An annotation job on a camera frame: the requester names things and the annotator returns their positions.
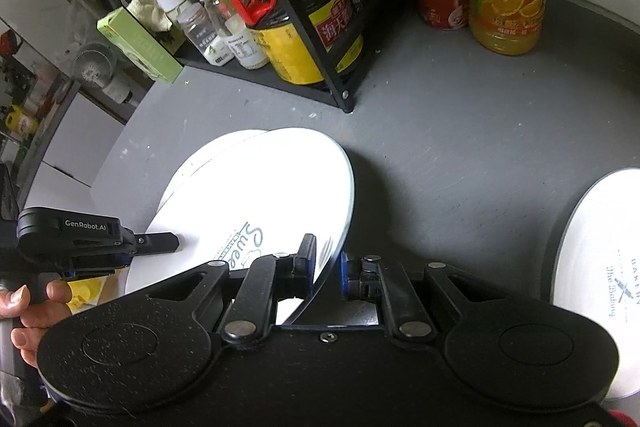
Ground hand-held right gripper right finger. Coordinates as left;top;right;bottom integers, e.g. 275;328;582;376
339;254;506;342

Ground white desk fan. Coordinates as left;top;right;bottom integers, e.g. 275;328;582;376
72;42;132;106

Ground white plate dark emblem print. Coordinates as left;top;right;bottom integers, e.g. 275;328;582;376
549;167;640;415

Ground white plate blue script print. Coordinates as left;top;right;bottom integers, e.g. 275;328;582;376
125;128;356;325

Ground person's left hand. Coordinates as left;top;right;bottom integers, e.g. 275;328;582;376
0;281;72;370

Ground green tissue box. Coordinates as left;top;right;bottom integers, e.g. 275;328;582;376
96;0;184;82

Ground small clear jar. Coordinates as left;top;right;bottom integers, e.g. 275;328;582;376
177;4;233;66

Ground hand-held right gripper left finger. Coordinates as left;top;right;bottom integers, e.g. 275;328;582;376
134;234;319;344

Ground white plate small grey marks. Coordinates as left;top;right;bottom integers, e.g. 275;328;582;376
150;129;271;233

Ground small white label jar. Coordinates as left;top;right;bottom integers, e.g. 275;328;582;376
223;14;271;70

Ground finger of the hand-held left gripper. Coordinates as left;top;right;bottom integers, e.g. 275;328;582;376
122;232;181;256
70;257;133;279

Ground black metal rack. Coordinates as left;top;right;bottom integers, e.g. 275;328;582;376
40;0;371;114

